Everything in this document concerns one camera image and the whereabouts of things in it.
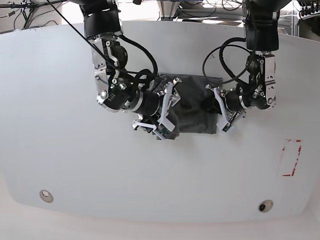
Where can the metal stand column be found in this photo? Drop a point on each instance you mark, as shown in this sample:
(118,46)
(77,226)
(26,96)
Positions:
(167,9)

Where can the round table grommet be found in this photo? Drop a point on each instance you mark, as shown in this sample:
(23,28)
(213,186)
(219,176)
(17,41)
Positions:
(265,206)
(46,196)

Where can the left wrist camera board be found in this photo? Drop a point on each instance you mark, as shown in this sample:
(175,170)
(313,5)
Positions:
(225,126)

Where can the aluminium frame post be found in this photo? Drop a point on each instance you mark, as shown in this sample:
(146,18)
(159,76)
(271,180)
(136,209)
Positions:
(295,25)

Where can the red tape rectangle marking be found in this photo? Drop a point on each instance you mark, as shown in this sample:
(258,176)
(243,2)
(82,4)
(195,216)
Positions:
(289,157)

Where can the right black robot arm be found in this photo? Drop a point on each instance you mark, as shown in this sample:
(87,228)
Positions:
(116,86)

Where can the right round table grommet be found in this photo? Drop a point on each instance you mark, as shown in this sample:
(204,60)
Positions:
(265,206)

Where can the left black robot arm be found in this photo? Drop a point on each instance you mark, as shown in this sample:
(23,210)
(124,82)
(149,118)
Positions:
(260,18)

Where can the black tripod stand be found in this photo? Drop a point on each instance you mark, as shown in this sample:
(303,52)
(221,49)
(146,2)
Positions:
(25,9)

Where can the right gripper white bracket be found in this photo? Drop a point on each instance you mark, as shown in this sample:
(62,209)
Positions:
(156,102)

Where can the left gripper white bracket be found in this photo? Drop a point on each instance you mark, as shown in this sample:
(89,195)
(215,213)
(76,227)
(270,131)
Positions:
(228,104)

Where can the grey T-shirt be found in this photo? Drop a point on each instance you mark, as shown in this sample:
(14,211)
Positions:
(193,89)

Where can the left round table grommet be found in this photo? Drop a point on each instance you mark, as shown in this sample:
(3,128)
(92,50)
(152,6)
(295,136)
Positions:
(46,196)

